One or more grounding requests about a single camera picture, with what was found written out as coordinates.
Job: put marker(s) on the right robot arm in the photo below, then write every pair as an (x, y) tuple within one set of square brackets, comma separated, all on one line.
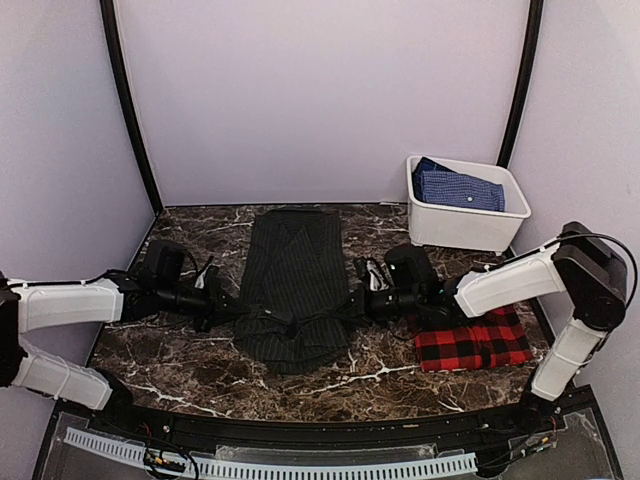
[(597, 273)]

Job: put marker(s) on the left black frame post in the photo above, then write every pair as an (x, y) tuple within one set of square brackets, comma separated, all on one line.
[(126, 101)]

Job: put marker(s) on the blue checked shirt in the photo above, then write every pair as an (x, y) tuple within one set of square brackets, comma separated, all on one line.
[(434, 183)]

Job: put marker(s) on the red black plaid folded shirt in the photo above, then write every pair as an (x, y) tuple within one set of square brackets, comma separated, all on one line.
[(494, 340)]

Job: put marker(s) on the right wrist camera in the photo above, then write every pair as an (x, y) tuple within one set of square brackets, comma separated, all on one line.
[(371, 274)]

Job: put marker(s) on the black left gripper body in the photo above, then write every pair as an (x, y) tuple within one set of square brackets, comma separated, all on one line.
[(207, 311)]

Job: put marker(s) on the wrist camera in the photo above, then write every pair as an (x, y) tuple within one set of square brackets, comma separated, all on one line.
[(206, 274), (371, 274)]

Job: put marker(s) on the white slotted cable duct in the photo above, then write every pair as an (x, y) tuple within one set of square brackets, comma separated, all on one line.
[(228, 462)]

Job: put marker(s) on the white plastic bin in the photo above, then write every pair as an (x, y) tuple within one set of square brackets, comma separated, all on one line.
[(464, 228)]

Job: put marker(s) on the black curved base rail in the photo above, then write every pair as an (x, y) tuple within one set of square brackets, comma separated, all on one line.
[(484, 429)]

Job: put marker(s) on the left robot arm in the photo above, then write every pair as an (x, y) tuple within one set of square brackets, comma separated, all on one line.
[(156, 286)]

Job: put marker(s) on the black pinstriped long sleeve shirt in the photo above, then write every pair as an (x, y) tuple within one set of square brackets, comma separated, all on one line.
[(294, 281)]

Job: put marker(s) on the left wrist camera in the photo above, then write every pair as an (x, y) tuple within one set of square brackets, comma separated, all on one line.
[(206, 274)]

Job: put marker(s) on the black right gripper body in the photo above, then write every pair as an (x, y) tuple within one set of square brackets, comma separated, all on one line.
[(373, 310)]

